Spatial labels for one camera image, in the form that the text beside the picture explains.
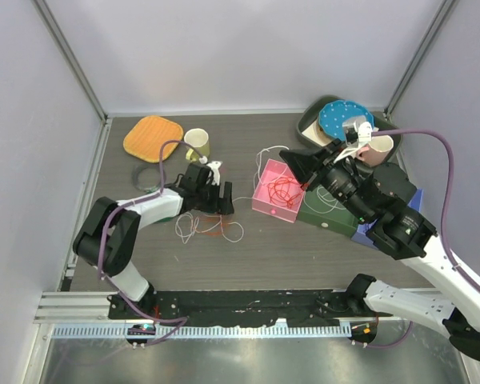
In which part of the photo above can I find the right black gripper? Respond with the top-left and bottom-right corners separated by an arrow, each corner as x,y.
280,138 -> 376,223

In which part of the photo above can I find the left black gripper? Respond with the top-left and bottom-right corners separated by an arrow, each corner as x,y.
195,180 -> 233,215

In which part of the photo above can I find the orange cable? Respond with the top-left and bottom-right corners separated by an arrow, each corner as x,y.
266,171 -> 307,209
191,214 -> 235,238

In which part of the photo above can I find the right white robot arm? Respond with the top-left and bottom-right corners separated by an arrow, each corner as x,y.
279,146 -> 480,362

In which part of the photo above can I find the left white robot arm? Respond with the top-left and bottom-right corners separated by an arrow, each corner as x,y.
73,161 -> 234,319

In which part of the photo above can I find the white square board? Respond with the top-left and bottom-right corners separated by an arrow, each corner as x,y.
302,119 -> 331,146

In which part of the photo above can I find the pink drawer box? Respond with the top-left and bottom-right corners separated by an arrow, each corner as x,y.
251,159 -> 305,223

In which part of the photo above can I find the green drawer box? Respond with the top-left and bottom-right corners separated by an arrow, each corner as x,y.
297,186 -> 358,238

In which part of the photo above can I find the blue dotted plate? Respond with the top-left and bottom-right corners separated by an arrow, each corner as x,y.
318,100 -> 374,141

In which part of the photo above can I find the pink mug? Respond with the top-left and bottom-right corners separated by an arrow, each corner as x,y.
358,135 -> 394,167

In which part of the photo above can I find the yellow-green mug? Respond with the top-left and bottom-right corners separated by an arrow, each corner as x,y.
184,128 -> 210,164

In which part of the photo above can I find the dark green tray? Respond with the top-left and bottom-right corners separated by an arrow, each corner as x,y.
296,95 -> 402,167

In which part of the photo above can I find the blue drawer box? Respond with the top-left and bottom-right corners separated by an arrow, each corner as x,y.
351,189 -> 423,250

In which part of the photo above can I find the orange square plate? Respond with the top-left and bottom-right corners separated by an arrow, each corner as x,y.
122,115 -> 183,163

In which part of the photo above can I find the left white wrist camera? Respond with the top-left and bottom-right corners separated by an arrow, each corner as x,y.
198,156 -> 222,186

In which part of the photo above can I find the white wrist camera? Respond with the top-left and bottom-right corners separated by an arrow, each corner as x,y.
334,116 -> 378,163
198,156 -> 222,186

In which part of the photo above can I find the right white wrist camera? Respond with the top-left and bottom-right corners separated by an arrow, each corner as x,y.
334,116 -> 378,163

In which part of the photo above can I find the grey wire coil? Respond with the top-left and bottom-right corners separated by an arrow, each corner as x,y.
131,163 -> 161,191

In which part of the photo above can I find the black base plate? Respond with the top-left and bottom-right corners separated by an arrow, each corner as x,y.
107,288 -> 381,327

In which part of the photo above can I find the white cable duct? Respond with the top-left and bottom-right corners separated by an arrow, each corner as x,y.
52,322 -> 351,339

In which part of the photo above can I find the right aluminium frame post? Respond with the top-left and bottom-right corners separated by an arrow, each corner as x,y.
383,0 -> 458,118

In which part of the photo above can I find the aluminium frame post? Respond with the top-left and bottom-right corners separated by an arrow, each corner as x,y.
31,0 -> 108,122
383,0 -> 458,118

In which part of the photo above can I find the left aluminium frame post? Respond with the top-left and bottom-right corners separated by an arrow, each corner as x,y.
31,0 -> 108,122

